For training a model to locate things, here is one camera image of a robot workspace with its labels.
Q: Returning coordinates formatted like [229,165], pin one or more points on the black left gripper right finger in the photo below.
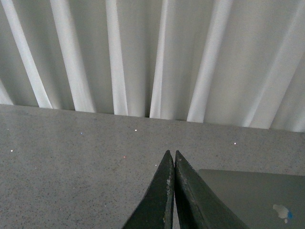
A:
[198,207]

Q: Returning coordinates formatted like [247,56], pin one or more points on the silver laptop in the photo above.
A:
[260,200]

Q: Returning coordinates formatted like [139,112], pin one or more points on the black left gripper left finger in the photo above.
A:
[155,211]

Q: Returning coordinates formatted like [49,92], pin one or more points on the white pleated curtain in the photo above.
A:
[235,62]

